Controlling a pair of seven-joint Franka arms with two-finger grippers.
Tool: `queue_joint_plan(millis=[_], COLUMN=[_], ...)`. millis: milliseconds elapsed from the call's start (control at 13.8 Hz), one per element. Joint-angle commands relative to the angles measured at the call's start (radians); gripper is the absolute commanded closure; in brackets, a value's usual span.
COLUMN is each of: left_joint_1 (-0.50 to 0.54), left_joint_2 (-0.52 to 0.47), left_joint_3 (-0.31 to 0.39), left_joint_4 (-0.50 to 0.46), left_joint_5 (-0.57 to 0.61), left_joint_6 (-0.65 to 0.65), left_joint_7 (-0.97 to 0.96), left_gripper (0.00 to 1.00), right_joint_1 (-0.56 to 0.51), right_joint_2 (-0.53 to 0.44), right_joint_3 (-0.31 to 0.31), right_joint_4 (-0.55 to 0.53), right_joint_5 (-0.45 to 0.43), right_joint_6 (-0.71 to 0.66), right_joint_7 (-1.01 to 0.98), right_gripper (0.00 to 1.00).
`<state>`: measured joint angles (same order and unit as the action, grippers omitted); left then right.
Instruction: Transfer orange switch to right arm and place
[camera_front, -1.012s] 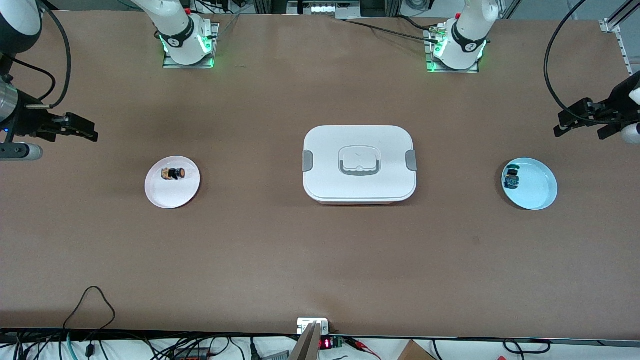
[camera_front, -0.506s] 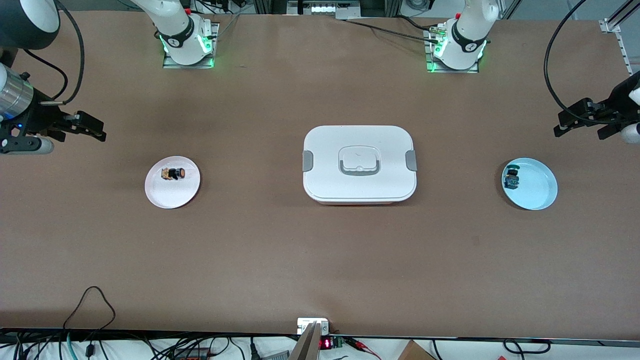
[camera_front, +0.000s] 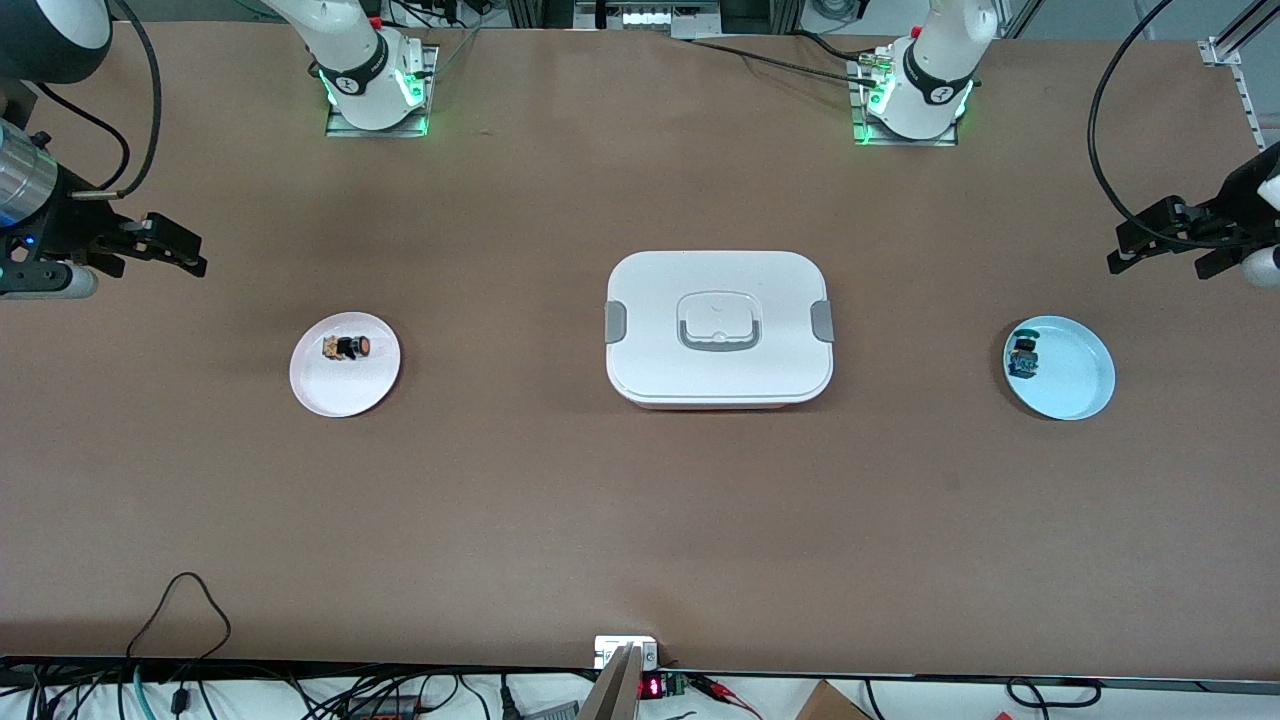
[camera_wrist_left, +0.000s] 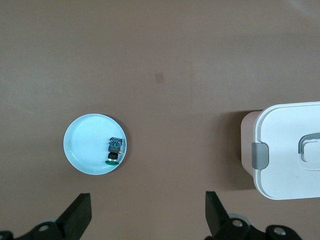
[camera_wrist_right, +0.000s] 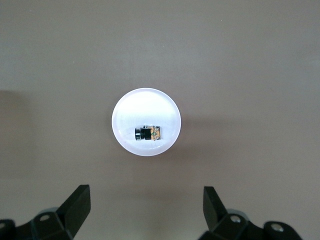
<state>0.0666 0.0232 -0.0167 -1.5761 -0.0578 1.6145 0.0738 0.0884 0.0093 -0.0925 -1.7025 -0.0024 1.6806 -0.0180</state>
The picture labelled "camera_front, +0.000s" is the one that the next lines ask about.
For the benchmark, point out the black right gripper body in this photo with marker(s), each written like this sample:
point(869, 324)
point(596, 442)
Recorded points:
point(72, 218)

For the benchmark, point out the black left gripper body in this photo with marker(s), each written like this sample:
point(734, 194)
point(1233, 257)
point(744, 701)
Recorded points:
point(1232, 207)

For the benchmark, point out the orange push button switch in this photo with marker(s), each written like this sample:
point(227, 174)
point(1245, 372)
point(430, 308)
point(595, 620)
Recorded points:
point(348, 348)

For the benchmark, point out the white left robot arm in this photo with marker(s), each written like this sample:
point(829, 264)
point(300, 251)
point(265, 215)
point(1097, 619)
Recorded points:
point(930, 60)

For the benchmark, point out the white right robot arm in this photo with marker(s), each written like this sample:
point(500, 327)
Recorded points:
point(350, 50)

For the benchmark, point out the light blue round plate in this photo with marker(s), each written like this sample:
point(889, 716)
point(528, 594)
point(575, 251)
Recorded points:
point(1070, 385)

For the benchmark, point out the pale pink round plate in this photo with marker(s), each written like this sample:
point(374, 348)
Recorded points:
point(345, 390)

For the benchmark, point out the white lunch box grey latches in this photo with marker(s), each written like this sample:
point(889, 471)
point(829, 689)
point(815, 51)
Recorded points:
point(650, 360)

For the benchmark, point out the black power adapter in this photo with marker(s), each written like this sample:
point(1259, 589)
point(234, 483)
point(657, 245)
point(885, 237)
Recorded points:
point(385, 710)

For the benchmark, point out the metal device with white lights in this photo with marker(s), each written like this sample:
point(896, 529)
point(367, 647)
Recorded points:
point(650, 18)

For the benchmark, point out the brown cardboard piece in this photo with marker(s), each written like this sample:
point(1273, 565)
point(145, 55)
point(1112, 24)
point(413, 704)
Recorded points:
point(830, 705)

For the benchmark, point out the small white box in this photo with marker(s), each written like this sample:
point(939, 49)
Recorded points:
point(610, 650)

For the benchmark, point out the grey metal bar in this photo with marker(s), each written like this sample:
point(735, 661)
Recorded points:
point(615, 695)

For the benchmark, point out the red and black clip leads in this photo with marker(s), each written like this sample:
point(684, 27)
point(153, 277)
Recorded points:
point(715, 686)

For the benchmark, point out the red digit display board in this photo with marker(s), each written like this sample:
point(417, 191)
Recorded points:
point(655, 687)

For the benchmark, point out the blue switch with green button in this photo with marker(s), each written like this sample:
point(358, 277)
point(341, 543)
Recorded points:
point(1024, 360)

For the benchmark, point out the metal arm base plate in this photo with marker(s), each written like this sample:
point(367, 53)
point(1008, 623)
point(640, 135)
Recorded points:
point(862, 135)
point(345, 128)

